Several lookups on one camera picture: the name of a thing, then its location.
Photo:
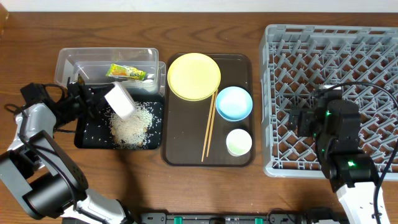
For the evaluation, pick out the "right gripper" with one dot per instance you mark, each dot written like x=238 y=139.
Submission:
x=308 y=117

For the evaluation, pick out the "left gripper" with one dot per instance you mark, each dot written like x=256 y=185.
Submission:
x=92 y=100

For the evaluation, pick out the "green snack wrapper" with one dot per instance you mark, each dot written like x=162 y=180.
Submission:
x=124 y=71

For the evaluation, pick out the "pile of rice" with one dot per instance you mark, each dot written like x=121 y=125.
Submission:
x=132 y=130

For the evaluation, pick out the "light blue bowl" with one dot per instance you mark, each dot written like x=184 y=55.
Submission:
x=234 y=103

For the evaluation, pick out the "white green cup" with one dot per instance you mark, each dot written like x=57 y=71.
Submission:
x=238 y=142

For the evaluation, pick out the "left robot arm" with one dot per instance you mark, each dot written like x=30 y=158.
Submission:
x=39 y=174

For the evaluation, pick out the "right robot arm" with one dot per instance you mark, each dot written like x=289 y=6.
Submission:
x=354 y=178

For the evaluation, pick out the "black waste tray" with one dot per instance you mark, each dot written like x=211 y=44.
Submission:
x=93 y=133

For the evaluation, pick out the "grey dishwasher rack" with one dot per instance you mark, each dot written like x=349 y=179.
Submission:
x=297 y=59

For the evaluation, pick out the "clear plastic bin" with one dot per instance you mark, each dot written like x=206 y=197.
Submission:
x=92 y=64

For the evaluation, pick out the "wooden chopstick right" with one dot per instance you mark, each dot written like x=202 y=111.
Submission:
x=211 y=124

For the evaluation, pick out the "wooden chopstick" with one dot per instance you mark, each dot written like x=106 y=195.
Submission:
x=208 y=125
x=211 y=124

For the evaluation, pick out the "brown serving tray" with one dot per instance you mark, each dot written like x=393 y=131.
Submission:
x=185 y=121

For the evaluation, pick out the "wooden chopstick left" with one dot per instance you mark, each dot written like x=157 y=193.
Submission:
x=208 y=125

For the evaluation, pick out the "yellow plate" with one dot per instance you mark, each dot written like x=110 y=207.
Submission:
x=194 y=76

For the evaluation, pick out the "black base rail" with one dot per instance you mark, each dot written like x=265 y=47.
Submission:
x=275 y=216

